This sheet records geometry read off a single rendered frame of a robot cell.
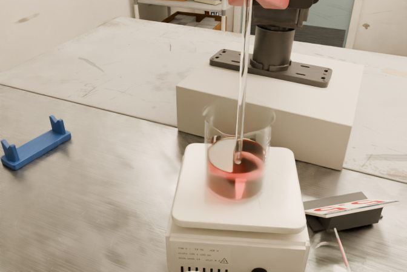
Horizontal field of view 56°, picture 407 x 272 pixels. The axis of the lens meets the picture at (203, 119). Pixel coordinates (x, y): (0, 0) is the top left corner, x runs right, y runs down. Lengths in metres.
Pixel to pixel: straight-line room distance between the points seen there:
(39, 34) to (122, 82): 1.36
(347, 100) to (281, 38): 0.14
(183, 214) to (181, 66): 0.53
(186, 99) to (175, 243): 0.27
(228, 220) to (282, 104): 0.25
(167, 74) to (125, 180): 0.34
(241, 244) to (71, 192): 0.26
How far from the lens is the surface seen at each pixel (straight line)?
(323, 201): 0.51
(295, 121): 0.54
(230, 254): 0.37
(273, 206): 0.37
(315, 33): 3.38
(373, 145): 0.64
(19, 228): 0.51
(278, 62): 0.64
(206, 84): 0.59
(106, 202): 0.51
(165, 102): 0.70
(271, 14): 0.60
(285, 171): 0.41
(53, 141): 0.62
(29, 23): 2.08
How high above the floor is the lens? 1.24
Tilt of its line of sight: 31 degrees down
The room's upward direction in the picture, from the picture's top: straight up
